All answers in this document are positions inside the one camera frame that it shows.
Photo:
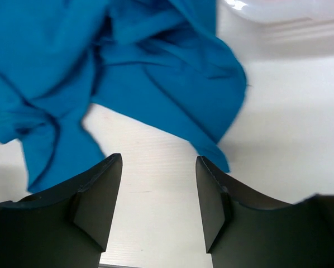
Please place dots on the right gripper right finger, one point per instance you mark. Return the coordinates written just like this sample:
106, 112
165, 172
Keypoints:
246, 228

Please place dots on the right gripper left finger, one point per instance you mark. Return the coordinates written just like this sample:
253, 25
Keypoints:
67, 225

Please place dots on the blue polo t-shirt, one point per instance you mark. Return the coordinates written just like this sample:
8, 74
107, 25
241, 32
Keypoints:
159, 62

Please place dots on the white plastic laundry basket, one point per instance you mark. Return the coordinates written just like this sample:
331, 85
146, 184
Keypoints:
278, 29

